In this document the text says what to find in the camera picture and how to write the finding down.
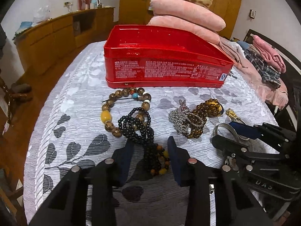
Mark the pink folded sweater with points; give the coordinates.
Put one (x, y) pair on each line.
(269, 54)

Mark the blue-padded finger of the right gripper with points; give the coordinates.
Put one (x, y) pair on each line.
(247, 131)

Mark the pink bed sheet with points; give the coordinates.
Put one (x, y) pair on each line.
(277, 97)

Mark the white plastic bag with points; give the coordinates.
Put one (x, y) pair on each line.
(42, 15)

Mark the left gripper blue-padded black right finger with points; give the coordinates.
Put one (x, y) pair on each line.
(234, 202)

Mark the light blue kettle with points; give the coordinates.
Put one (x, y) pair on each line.
(94, 4)

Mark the wicker chair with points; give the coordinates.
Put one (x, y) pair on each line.
(12, 210)

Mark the beige crumpled cloth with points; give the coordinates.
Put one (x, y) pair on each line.
(233, 50)

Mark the lower pink folded quilt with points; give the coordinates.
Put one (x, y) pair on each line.
(178, 23)

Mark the wooden coat stand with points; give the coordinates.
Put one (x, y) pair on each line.
(17, 93)

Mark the upper pink folded quilt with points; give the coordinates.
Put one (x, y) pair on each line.
(190, 12)

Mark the pink folded quilt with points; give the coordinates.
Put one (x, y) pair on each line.
(190, 12)
(178, 23)

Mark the red tin box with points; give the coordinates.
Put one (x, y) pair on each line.
(153, 56)

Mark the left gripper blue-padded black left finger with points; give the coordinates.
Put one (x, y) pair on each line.
(66, 204)

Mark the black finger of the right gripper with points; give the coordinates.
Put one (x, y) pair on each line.
(241, 152)

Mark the blue cloth on sideboard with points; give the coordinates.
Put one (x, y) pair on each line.
(24, 26)

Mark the wall thermostat panel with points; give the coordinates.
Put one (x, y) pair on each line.
(252, 14)

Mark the wooden sideboard cabinet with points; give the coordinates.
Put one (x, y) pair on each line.
(41, 46)

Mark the plaid folded clothes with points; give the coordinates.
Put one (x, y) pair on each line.
(269, 76)

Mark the gold pendant charm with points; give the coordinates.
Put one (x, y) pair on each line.
(232, 115)

